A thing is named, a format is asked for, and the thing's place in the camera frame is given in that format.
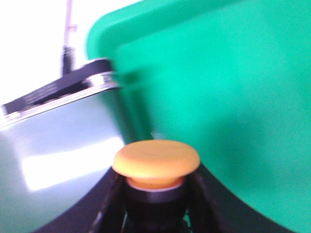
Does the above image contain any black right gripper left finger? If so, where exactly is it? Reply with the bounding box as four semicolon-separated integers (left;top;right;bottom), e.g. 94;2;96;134
34;168;125;233

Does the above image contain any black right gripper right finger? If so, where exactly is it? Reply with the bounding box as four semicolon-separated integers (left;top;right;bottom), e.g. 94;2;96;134
187;164;291;233

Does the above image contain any yellow mushroom push button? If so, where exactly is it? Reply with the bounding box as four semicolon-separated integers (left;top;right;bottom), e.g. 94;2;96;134
112;139;201;233

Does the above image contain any green conveyor belt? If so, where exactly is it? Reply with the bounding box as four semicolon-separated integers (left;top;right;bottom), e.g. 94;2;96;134
0;88;131;233

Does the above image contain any green plastic bin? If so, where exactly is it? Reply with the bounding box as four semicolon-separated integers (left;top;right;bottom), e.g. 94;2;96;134
86;0;311;233

